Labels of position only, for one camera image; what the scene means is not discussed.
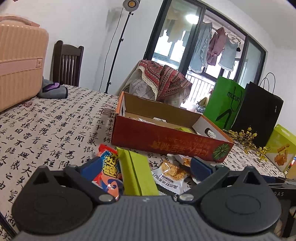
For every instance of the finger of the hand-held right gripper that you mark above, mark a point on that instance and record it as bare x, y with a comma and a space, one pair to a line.
275, 179
284, 185

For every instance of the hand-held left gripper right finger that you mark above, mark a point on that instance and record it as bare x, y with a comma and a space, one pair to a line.
201, 168

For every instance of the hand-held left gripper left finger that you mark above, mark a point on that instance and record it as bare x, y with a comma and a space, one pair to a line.
86, 170

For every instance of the red snack packet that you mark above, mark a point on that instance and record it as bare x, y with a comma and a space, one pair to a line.
108, 171

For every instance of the pile of white snack packets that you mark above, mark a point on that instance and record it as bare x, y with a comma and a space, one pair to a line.
171, 173

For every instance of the green snack packet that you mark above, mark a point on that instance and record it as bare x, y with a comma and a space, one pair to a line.
185, 130
136, 173

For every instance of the orange cardboard box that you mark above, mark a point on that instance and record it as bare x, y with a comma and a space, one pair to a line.
161, 139

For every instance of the light green snack carton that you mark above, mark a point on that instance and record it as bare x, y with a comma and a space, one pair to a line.
282, 148

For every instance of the yellow flower branch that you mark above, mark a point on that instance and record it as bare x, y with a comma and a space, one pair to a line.
249, 139

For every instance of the black paper bag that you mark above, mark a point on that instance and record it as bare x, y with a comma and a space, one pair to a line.
256, 115

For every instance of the green paper bag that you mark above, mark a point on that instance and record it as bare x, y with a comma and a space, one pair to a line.
224, 104

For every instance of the grey and purple cloth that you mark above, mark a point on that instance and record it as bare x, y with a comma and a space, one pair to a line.
52, 90

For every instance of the red patterned cloth covered chair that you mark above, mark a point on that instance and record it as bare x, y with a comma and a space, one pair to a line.
161, 81

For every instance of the dark wooden chair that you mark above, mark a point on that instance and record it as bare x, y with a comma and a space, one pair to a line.
67, 64

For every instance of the black framed glass door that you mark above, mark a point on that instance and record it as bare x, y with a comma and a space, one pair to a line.
180, 58

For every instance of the hanging light blue top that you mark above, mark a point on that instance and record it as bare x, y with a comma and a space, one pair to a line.
229, 55

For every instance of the hanging blue ruffled garment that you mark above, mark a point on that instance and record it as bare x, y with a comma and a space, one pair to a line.
201, 51

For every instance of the hanging pink garment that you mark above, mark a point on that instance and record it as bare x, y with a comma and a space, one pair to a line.
216, 46

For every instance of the pink ribbed carry case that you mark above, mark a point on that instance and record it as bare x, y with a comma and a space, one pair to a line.
20, 62

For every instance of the studio light on stand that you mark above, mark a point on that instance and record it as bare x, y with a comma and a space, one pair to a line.
120, 44

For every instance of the hanging cream garment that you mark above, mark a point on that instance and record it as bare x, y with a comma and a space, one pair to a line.
175, 30

